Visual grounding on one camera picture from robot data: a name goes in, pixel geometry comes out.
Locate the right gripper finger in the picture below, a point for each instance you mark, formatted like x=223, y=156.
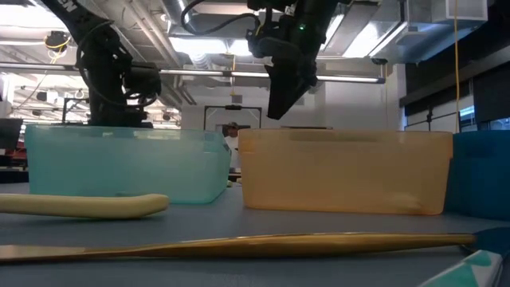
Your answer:
x=283, y=91
x=308, y=77

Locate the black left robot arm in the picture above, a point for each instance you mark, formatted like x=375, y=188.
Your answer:
x=99, y=52

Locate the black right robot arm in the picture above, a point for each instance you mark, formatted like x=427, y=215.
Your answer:
x=330, y=4

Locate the long ceiling light fixture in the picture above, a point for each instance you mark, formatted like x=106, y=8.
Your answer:
x=346, y=79

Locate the teal plastic bin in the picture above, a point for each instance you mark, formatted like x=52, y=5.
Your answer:
x=119, y=167

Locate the person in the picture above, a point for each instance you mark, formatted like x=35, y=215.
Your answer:
x=232, y=143

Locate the orange plastic bin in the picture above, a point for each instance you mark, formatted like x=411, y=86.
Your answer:
x=338, y=175

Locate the black monitor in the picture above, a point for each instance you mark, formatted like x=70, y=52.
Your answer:
x=10, y=133

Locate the blue-grey table mat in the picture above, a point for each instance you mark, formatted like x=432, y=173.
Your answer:
x=239, y=223

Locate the dark blue plastic bin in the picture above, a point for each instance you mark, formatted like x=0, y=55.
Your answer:
x=482, y=175

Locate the black rectangular stand frame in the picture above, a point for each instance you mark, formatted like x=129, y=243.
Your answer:
x=233, y=107

